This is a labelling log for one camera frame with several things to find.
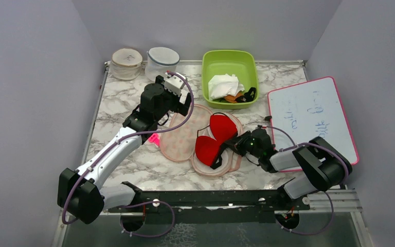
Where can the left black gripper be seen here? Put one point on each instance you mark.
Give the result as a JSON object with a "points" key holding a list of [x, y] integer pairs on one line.
{"points": [[179, 107]]}

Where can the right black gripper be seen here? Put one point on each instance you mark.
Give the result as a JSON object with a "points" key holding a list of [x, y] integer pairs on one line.
{"points": [[237, 144]]}

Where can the floral mesh laundry bag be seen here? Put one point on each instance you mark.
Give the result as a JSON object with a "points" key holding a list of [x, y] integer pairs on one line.
{"points": [[179, 145]]}

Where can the red and black bra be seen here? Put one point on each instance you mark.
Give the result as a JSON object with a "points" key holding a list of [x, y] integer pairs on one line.
{"points": [[209, 149]]}

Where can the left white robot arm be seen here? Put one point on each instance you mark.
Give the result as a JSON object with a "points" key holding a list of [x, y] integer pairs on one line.
{"points": [[80, 192]]}

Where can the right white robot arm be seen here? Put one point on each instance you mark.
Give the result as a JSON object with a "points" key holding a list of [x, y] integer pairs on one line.
{"points": [[322, 165]]}

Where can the beige round laundry bag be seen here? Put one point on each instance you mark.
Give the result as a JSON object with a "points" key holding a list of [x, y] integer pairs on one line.
{"points": [[125, 64]]}

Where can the pink plastic clip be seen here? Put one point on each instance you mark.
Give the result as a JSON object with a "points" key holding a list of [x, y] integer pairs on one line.
{"points": [[154, 139]]}

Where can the orange and black items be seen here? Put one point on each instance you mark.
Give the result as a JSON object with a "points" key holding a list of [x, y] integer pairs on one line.
{"points": [[240, 97]]}

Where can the pink framed whiteboard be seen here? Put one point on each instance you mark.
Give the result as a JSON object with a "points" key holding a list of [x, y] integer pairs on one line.
{"points": [[306, 110]]}

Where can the crumpled white cloth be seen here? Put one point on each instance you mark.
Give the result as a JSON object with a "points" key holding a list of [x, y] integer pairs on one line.
{"points": [[221, 86]]}

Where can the green plastic bin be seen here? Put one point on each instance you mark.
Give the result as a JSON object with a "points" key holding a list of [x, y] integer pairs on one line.
{"points": [[233, 62]]}

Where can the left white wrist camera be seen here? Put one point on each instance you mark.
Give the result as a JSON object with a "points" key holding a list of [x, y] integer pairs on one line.
{"points": [[174, 83]]}

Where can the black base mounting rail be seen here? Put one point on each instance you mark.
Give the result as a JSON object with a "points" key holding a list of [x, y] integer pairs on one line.
{"points": [[207, 206]]}

